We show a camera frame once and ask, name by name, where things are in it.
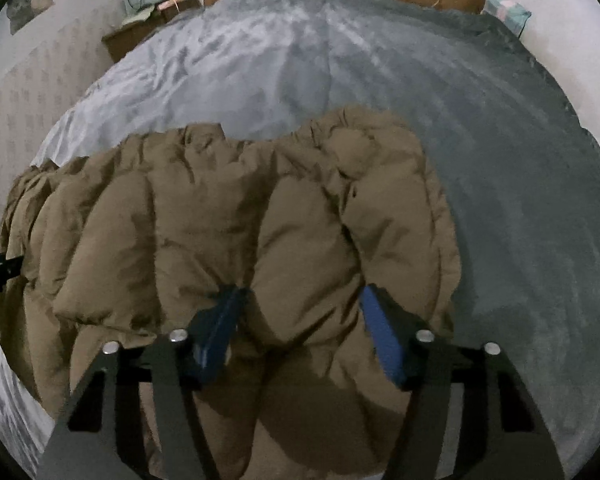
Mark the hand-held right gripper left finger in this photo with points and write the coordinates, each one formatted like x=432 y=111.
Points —
x=220 y=330

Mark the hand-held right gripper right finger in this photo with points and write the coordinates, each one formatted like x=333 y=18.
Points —
x=382 y=342

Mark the brown puffer jacket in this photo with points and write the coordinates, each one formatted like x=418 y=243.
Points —
x=180 y=220

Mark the grey plush bed blanket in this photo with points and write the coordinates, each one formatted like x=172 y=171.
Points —
x=505 y=160

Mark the brown wooden nightstand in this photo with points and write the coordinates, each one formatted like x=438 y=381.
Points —
x=125 y=42

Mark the small orange object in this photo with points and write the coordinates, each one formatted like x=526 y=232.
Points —
x=175 y=0

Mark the plaid pillow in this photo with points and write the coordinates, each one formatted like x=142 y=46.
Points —
x=507 y=10

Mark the cat wall poster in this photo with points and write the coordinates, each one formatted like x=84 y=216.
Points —
x=29 y=7

